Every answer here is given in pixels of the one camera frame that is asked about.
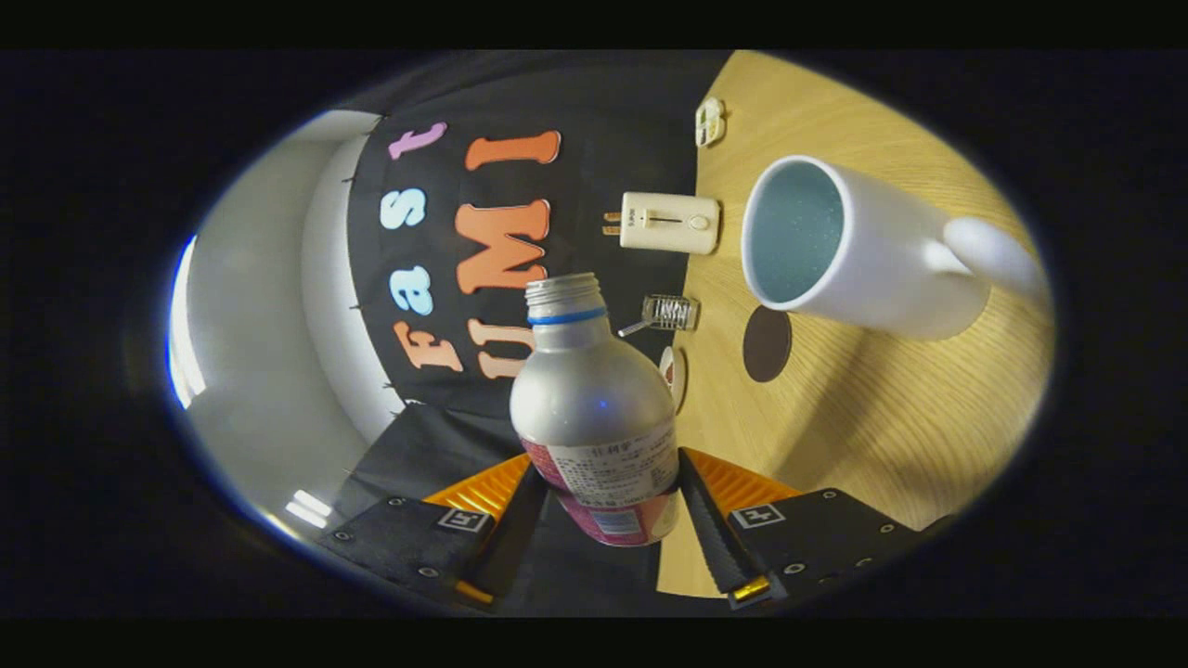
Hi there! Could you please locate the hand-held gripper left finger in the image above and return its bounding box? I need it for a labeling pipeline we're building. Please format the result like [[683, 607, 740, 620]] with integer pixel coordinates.
[[320, 452, 553, 613]]

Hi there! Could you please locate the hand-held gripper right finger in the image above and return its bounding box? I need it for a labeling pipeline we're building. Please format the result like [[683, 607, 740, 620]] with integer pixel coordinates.
[[676, 447, 929, 610]]

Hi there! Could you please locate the silver bottle with red label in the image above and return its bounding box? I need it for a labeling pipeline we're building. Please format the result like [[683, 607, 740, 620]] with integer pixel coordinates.
[[509, 272, 681, 548]]

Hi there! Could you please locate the dark brown round coaster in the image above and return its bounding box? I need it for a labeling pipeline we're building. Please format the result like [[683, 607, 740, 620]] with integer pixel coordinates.
[[742, 305, 794, 384]]

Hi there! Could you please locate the white cup blue inside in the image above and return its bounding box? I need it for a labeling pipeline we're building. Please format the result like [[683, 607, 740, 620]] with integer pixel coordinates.
[[740, 154, 1050, 340]]

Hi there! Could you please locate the small plate with red food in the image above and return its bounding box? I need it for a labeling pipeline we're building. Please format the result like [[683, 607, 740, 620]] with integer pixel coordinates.
[[658, 346, 689, 414]]

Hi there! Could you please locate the wooden table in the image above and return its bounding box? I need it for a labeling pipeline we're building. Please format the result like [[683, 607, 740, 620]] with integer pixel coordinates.
[[654, 51, 1057, 599]]

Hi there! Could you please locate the striped ceiling light panel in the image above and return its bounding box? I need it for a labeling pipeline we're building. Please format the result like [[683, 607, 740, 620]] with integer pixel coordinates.
[[284, 489, 333, 530]]

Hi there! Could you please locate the small glass jar with spoon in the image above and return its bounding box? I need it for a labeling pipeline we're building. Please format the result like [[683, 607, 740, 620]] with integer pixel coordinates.
[[618, 294, 700, 339]]

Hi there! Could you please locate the cream toaster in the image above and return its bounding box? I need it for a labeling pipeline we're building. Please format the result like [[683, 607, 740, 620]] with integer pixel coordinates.
[[602, 191, 722, 256]]

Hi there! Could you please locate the black backdrop cloth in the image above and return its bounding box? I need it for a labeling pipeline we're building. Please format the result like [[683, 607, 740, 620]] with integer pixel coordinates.
[[329, 51, 734, 618]]

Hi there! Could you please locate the small white compartment dish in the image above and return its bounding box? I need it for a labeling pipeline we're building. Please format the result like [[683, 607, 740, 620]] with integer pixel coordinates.
[[694, 96, 728, 149]]

